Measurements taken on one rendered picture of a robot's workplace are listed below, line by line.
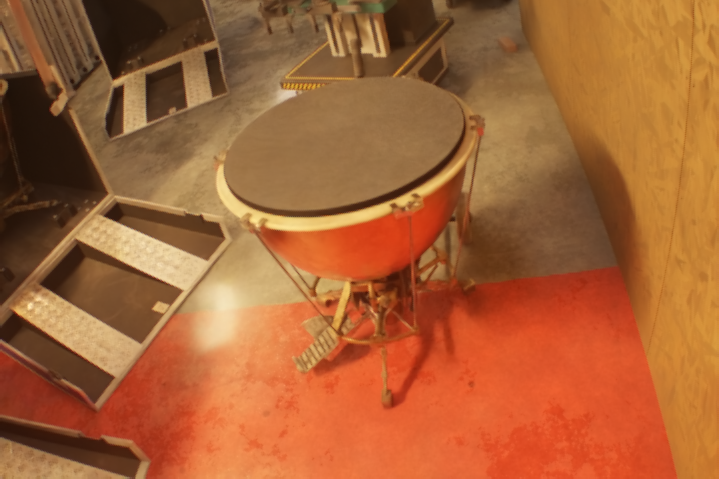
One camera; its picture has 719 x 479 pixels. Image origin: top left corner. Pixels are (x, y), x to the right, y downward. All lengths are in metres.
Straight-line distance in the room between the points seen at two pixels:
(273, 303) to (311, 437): 0.66
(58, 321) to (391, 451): 1.58
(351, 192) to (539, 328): 0.95
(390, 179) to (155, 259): 1.59
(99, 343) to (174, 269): 0.50
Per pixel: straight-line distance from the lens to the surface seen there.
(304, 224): 1.36
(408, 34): 3.31
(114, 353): 2.49
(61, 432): 2.24
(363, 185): 1.38
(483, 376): 1.95
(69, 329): 2.66
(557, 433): 1.82
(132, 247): 2.86
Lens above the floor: 1.59
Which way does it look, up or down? 38 degrees down
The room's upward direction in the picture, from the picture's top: 15 degrees counter-clockwise
